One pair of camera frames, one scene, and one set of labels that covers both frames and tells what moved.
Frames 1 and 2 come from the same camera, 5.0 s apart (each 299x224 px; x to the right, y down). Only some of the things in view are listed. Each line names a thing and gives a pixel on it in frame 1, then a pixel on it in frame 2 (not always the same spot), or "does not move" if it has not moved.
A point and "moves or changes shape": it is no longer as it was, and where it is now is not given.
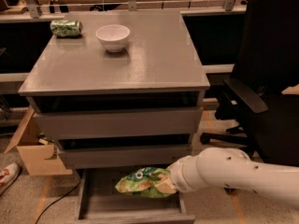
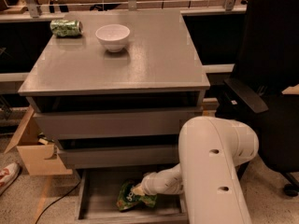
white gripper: (177, 175) → (151, 183)
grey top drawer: (121, 122) does not move
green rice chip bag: (142, 183) moves or changes shape
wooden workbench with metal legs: (48, 3) does not move
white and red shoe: (7, 175) does not move
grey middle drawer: (121, 156) does not move
